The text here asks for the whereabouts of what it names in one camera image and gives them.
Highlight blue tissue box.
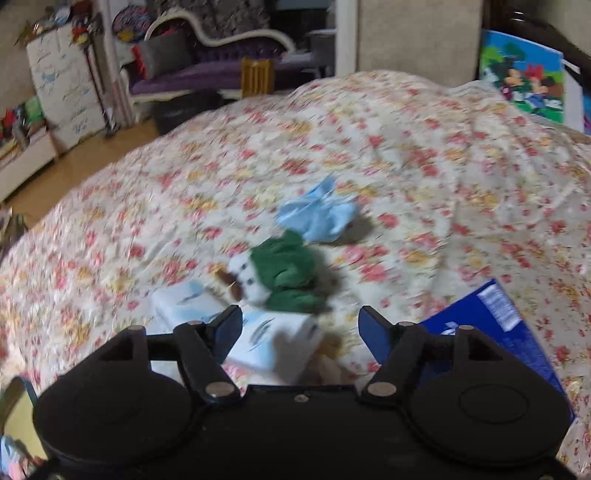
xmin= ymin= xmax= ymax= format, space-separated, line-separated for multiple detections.
xmin=418 ymin=277 xmax=578 ymax=423

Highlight green plush toy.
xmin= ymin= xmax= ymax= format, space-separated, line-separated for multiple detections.
xmin=228 ymin=230 xmax=340 ymax=315

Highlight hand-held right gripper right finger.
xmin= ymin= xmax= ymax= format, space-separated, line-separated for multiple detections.
xmin=359 ymin=305 xmax=502 ymax=409

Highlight purple sofa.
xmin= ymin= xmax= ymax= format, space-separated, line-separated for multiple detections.
xmin=127 ymin=9 xmax=338 ymax=97

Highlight white drawer cabinet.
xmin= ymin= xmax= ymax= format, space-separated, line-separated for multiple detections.
xmin=25 ymin=21 xmax=109 ymax=153

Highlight floral bedspread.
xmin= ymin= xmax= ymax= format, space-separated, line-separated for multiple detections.
xmin=0 ymin=69 xmax=591 ymax=480

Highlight grey cushion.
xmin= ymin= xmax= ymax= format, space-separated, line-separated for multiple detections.
xmin=139 ymin=32 xmax=192 ymax=79

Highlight stick vacuum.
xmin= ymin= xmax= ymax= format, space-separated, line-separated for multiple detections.
xmin=85 ymin=14 xmax=116 ymax=137

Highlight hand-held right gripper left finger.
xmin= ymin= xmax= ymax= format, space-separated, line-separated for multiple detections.
xmin=95 ymin=305 xmax=243 ymax=407

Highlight white low shelf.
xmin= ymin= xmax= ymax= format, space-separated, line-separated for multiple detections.
xmin=0 ymin=124 xmax=58 ymax=201

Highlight wooden chair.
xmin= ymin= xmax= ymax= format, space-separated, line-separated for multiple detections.
xmin=240 ymin=58 xmax=275 ymax=97

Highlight light blue cloth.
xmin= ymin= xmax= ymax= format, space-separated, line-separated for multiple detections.
xmin=274 ymin=174 xmax=361 ymax=243

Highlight cartoon picture book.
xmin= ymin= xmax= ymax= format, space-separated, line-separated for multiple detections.
xmin=478 ymin=30 xmax=566 ymax=125

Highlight green metal tin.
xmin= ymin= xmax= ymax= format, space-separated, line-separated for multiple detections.
xmin=0 ymin=376 xmax=47 ymax=467

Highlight white tissue packet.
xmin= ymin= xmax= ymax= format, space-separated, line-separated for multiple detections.
xmin=150 ymin=279 xmax=232 ymax=330
xmin=224 ymin=310 xmax=324 ymax=384

